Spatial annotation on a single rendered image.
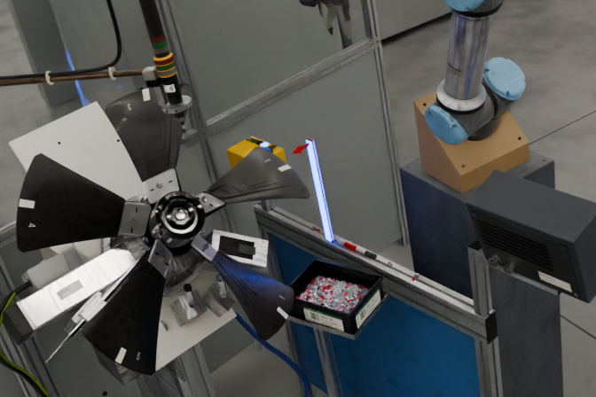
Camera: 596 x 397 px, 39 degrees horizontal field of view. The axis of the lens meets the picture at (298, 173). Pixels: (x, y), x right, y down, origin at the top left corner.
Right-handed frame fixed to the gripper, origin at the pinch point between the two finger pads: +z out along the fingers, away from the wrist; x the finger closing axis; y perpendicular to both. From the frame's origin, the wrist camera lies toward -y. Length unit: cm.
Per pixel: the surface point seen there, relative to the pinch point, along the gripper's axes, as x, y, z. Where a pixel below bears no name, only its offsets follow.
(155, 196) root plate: 6, -60, 20
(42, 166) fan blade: 12, -81, 2
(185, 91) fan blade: 13.2, -40.4, 1.9
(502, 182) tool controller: -61, -14, 18
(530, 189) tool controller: -68, -14, 18
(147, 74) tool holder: 3, -54, -11
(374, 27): 70, 79, 40
